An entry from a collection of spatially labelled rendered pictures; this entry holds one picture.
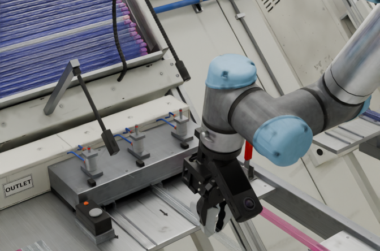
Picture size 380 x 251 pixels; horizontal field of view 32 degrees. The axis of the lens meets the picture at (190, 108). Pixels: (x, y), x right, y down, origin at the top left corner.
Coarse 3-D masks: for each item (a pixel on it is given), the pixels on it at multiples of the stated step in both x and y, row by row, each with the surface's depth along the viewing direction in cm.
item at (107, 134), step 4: (104, 132) 120; (108, 132) 120; (104, 136) 120; (108, 136) 120; (112, 136) 120; (104, 140) 121; (108, 140) 120; (112, 140) 120; (108, 144) 120; (112, 144) 120; (116, 144) 120; (108, 148) 121; (112, 148) 119; (116, 148) 120; (112, 152) 120; (116, 152) 120
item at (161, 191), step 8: (160, 192) 133; (168, 192) 132; (168, 200) 131; (176, 200) 130; (176, 208) 129; (184, 208) 127; (192, 216) 125; (216, 232) 120; (224, 240) 118; (232, 240) 118; (232, 248) 116; (240, 248) 116
